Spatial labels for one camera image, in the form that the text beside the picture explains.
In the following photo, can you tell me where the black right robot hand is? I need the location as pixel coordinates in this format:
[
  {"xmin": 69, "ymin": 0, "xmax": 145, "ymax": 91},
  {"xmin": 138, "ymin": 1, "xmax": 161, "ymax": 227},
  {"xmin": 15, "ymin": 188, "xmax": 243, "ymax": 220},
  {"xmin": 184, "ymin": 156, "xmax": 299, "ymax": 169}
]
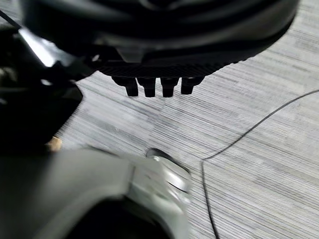
[{"xmin": 0, "ymin": 0, "xmax": 300, "ymax": 155}]

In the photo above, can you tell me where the silver robot leg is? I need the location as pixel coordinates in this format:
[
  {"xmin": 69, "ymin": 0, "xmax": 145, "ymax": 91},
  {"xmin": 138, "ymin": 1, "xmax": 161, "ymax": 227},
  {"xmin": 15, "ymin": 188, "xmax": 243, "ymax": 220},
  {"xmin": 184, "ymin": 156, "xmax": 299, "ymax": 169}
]
[{"xmin": 0, "ymin": 146, "xmax": 193, "ymax": 239}]

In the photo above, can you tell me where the small tan object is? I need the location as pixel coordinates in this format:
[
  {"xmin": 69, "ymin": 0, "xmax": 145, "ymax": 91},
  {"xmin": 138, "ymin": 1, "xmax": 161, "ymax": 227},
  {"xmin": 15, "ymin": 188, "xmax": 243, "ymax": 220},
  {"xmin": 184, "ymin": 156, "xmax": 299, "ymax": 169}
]
[{"xmin": 45, "ymin": 136, "xmax": 63, "ymax": 152}]

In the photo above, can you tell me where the thin black floor cable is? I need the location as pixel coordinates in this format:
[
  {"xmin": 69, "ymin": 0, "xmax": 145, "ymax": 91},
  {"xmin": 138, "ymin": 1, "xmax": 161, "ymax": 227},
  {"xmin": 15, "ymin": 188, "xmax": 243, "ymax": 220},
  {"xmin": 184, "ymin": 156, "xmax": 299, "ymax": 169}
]
[{"xmin": 201, "ymin": 89, "xmax": 319, "ymax": 239}]

